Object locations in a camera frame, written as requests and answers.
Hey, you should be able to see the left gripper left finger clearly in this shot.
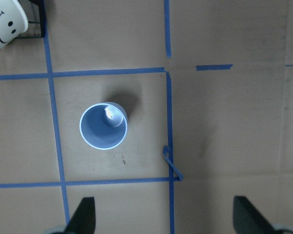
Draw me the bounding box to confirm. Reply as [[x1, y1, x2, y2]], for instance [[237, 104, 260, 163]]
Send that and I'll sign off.
[[63, 197, 96, 234]]

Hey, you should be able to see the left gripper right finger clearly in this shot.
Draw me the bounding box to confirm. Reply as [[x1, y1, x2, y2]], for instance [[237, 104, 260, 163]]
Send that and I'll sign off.
[[233, 196, 277, 234]]

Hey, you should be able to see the light blue cup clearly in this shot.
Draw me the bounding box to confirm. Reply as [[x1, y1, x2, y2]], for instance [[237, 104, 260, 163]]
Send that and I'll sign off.
[[79, 102, 128, 150]]

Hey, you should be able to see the white smiley mug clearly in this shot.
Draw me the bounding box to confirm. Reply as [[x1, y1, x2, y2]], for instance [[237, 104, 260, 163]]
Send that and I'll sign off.
[[0, 0, 28, 50]]

